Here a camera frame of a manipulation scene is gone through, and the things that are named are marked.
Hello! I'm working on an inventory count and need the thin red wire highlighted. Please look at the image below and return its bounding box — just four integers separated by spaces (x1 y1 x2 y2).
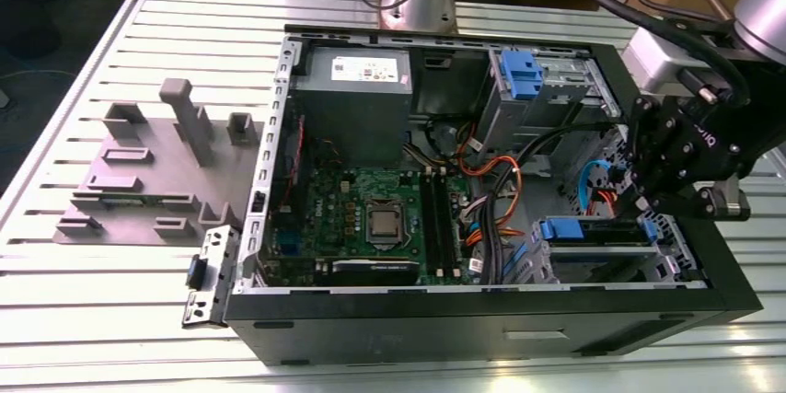
283 112 308 217

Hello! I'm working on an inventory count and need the green RAM stick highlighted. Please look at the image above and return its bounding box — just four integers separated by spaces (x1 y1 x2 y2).
97 196 167 208

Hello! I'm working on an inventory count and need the black open PC case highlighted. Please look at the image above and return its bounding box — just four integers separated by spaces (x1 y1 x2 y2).
223 22 763 366

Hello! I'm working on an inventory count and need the orange black power wire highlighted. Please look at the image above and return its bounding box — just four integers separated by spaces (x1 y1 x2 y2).
586 183 639 219

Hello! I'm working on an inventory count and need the black graphics card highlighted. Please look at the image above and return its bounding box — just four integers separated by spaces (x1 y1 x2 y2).
263 252 424 287

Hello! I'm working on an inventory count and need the blue drive latch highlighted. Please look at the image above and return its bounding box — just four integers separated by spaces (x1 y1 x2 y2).
500 50 546 100

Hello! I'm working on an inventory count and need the orange wire bundle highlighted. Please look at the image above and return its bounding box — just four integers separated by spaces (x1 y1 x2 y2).
456 155 524 247

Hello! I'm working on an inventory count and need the black CPU socket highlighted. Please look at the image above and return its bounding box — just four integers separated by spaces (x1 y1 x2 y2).
362 197 420 252

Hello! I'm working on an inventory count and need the black RAM slot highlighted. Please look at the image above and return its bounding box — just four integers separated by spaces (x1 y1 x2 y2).
435 167 463 280
420 167 448 280

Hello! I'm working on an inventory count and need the blue data wire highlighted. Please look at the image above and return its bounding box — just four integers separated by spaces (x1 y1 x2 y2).
578 160 623 217

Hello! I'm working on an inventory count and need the dark blue rear connector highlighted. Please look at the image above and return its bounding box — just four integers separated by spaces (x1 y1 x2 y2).
186 254 208 291

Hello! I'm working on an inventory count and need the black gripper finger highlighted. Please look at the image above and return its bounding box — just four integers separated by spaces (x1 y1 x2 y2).
643 139 701 218
625 95 665 211

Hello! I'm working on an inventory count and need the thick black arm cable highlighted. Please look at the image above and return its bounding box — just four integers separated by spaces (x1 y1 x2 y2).
554 0 754 107

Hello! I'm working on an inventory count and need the yellow black wire bundle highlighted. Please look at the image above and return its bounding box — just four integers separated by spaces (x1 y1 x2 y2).
402 142 450 168

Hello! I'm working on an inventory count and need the silver CPU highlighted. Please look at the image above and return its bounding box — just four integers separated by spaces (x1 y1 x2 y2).
367 210 411 237

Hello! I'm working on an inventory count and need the grey parts rack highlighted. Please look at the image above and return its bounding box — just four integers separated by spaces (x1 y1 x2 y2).
53 78 270 247

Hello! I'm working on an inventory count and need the silver slot retention bracket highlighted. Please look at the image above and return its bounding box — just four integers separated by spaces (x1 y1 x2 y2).
180 224 242 329

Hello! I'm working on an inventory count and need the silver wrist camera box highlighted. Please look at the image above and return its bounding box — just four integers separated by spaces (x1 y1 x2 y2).
621 27 705 95

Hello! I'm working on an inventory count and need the green motherboard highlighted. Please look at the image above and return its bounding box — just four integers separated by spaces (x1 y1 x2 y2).
267 165 484 287

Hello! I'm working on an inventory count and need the silver optical drive cage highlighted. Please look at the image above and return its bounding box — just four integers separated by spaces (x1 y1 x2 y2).
478 46 619 151

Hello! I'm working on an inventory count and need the grey power supply unit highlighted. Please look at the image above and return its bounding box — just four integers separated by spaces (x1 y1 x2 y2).
287 45 414 169

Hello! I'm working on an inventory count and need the hard disk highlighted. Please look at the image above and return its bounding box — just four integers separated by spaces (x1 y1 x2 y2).
538 216 662 247

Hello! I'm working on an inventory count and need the silver disk bay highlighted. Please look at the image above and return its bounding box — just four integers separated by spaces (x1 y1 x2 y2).
531 215 705 284

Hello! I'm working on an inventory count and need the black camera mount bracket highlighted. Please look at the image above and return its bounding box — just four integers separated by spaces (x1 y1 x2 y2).
669 17 757 63

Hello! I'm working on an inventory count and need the black cable bundle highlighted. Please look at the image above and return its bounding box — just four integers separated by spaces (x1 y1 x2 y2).
476 120 619 284

